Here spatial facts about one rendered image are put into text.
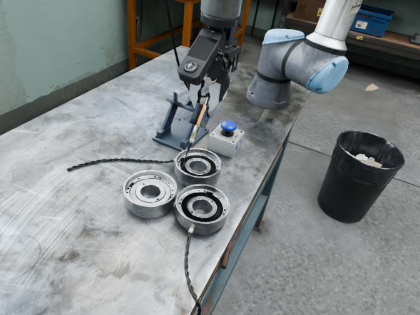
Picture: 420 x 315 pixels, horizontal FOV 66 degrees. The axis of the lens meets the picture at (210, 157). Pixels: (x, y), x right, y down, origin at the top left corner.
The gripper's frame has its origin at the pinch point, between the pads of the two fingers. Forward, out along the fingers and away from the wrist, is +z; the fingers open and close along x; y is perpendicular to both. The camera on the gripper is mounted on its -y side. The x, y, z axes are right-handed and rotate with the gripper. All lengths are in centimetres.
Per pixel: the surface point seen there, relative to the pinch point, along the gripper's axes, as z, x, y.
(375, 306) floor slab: 93, -72, 49
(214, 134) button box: 8.6, -1.4, 5.5
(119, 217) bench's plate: 13.0, 2.9, -25.4
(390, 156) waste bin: 56, -59, 114
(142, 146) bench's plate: 13.0, 13.2, -4.4
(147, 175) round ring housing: 10.1, 3.6, -15.3
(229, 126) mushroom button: 5.7, -4.4, 7.0
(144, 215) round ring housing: 11.3, -1.8, -23.6
